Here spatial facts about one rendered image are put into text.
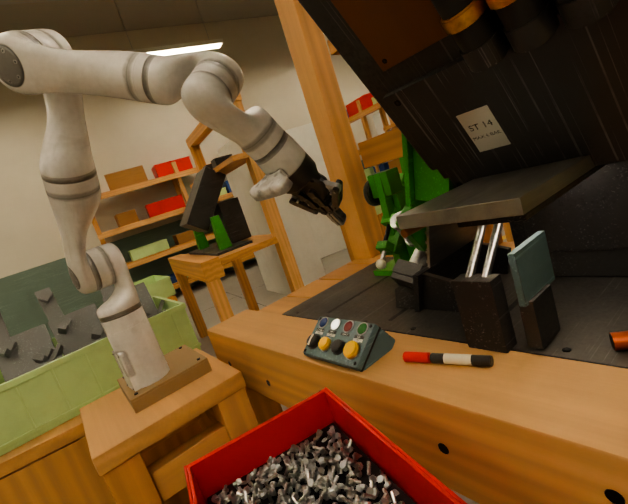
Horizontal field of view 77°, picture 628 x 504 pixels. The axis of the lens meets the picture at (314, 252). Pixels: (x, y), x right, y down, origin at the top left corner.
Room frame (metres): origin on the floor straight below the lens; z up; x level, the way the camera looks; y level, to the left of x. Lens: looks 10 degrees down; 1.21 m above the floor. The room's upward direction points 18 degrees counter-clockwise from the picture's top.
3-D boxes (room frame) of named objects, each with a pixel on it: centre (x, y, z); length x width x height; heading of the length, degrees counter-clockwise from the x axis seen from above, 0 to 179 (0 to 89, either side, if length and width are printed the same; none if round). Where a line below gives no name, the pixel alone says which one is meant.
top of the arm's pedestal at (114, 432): (0.90, 0.46, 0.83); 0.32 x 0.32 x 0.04; 33
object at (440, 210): (0.56, -0.32, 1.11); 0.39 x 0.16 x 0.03; 125
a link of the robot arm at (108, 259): (0.89, 0.46, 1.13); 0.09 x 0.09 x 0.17; 41
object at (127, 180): (7.18, 1.89, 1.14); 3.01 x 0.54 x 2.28; 117
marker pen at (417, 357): (0.53, -0.13, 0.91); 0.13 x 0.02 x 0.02; 49
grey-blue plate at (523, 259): (0.51, -0.28, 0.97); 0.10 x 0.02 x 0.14; 125
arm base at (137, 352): (0.90, 0.46, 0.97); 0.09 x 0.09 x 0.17; 39
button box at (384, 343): (0.66, 0.00, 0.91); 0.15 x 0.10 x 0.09; 35
